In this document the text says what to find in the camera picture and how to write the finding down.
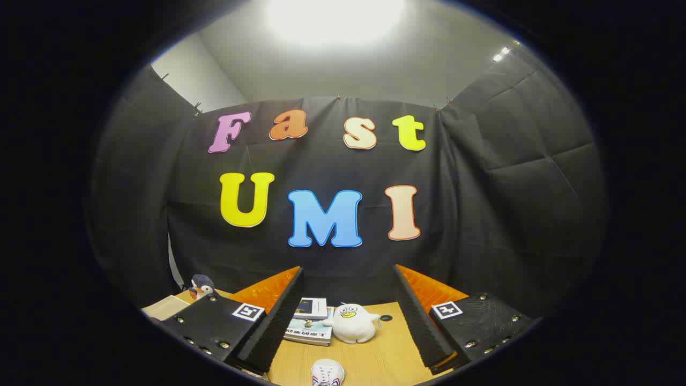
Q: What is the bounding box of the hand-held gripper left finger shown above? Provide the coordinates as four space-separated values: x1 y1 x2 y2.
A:
161 266 305 374

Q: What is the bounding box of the white canvas shoe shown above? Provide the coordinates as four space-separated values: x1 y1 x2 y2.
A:
311 359 346 386

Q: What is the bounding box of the grey penguin plush toy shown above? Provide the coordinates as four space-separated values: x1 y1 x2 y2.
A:
188 274 218 301

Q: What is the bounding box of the book with night photo cover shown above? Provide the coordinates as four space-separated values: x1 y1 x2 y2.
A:
294 298 328 321

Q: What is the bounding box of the white duck plush toy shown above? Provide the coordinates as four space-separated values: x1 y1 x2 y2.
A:
323 303 382 344

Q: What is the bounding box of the cream fabric storage box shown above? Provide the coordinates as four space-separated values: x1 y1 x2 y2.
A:
141 295 191 322

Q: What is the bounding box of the large ceiling light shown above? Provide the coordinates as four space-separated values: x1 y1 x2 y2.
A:
265 0 408 50

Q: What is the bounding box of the book with pale illustrated cover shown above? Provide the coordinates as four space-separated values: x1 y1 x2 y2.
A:
283 307 334 347

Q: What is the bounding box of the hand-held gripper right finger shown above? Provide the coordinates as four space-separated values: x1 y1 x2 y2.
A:
394 264 534 375

